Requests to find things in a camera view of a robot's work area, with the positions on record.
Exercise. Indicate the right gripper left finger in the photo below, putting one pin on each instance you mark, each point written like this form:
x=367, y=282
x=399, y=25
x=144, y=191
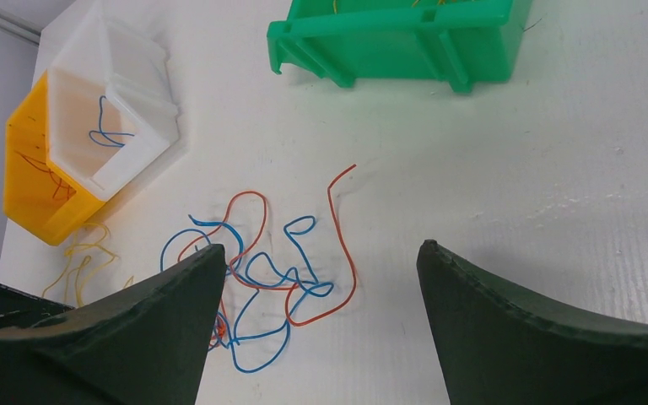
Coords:
x=146, y=344

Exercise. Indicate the orange plastic bin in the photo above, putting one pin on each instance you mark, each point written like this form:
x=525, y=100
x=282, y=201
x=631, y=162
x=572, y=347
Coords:
x=38, y=195

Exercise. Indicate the green plastic bin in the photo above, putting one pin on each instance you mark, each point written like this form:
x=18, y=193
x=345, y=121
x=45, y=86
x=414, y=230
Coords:
x=461, y=43

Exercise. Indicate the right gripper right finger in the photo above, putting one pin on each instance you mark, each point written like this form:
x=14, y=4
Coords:
x=498, y=342

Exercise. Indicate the white plastic bin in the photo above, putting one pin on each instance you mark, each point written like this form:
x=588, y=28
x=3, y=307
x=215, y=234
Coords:
x=111, y=113

